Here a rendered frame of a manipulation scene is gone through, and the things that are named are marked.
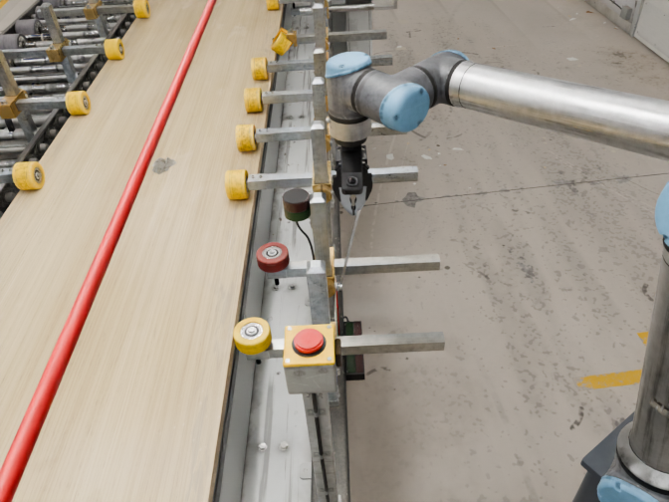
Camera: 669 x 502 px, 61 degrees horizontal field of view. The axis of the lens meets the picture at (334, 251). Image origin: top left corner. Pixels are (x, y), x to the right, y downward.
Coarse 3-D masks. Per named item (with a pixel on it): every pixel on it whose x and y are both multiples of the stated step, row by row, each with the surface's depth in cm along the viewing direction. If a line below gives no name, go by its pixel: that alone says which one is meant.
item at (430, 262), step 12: (300, 264) 144; (336, 264) 143; (348, 264) 143; (360, 264) 143; (372, 264) 143; (384, 264) 142; (396, 264) 143; (408, 264) 143; (420, 264) 143; (432, 264) 143; (276, 276) 144; (288, 276) 145; (300, 276) 145
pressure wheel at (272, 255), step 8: (264, 248) 142; (272, 248) 142; (280, 248) 142; (256, 256) 141; (264, 256) 140; (272, 256) 140; (280, 256) 140; (288, 256) 141; (264, 264) 139; (272, 264) 138; (280, 264) 139; (288, 264) 142; (272, 272) 140
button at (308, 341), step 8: (296, 336) 79; (304, 336) 78; (312, 336) 78; (320, 336) 78; (296, 344) 78; (304, 344) 77; (312, 344) 77; (320, 344) 78; (304, 352) 77; (312, 352) 77
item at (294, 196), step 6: (288, 192) 126; (294, 192) 126; (300, 192) 126; (306, 192) 126; (288, 198) 124; (294, 198) 124; (300, 198) 124; (306, 198) 124; (300, 228) 131; (306, 234) 132; (312, 246) 134; (312, 252) 135
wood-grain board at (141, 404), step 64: (192, 0) 289; (256, 0) 284; (128, 64) 233; (192, 64) 230; (64, 128) 195; (128, 128) 193; (192, 128) 190; (256, 128) 188; (64, 192) 166; (192, 192) 163; (256, 192) 165; (0, 256) 146; (64, 256) 145; (128, 256) 144; (192, 256) 142; (0, 320) 129; (64, 320) 128; (128, 320) 127; (192, 320) 126; (0, 384) 116; (64, 384) 115; (128, 384) 114; (192, 384) 114; (0, 448) 105; (64, 448) 104; (128, 448) 104; (192, 448) 103
